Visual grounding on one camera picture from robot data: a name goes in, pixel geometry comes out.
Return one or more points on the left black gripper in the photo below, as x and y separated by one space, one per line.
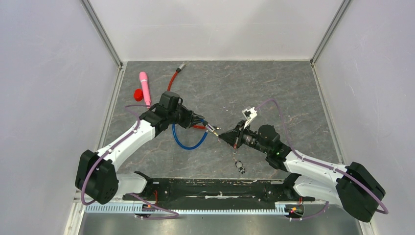
189 115

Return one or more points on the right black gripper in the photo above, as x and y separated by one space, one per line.
233 136

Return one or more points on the blue cable lock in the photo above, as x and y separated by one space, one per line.
193 138

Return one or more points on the small black key bunch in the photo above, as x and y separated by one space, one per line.
238 164

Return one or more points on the red cable lock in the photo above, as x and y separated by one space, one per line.
173 81

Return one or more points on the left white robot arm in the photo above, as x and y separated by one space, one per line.
97 175

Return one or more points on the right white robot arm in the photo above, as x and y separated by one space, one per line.
352 187

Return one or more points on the red round cap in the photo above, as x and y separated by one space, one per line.
138 95

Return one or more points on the pink cylindrical tube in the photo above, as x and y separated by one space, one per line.
145 88

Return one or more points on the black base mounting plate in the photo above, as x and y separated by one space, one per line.
190 193

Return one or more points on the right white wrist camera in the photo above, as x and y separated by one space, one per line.
250 114

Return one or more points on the blue slotted cable duct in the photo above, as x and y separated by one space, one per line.
140 208

